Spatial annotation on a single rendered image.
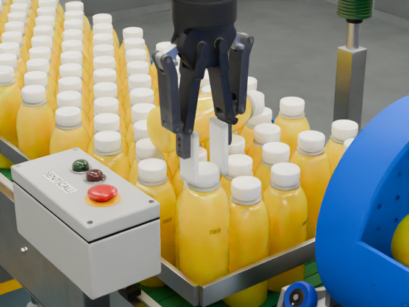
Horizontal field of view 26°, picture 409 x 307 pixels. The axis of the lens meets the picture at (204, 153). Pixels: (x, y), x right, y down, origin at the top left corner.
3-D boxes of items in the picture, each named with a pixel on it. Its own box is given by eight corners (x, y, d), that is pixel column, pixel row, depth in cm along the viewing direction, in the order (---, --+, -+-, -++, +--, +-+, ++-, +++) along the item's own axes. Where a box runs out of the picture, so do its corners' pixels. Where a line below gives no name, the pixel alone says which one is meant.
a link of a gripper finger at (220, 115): (216, 105, 108) (235, 99, 110) (216, 142, 110) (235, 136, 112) (224, 108, 107) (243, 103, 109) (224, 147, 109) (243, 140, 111)
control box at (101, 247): (92, 301, 104) (87, 225, 100) (16, 232, 119) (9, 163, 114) (162, 273, 110) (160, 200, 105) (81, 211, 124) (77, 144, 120)
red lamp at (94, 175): (91, 184, 109) (90, 176, 109) (82, 178, 111) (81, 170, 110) (106, 179, 111) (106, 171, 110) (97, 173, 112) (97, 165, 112)
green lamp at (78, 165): (77, 175, 112) (76, 166, 111) (69, 168, 114) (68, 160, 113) (92, 170, 113) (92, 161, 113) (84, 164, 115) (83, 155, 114)
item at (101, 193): (97, 208, 104) (97, 199, 103) (82, 197, 107) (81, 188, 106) (123, 199, 106) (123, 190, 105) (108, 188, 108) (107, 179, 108)
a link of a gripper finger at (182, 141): (191, 118, 104) (170, 123, 103) (190, 157, 106) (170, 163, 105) (184, 114, 105) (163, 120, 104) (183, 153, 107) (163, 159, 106)
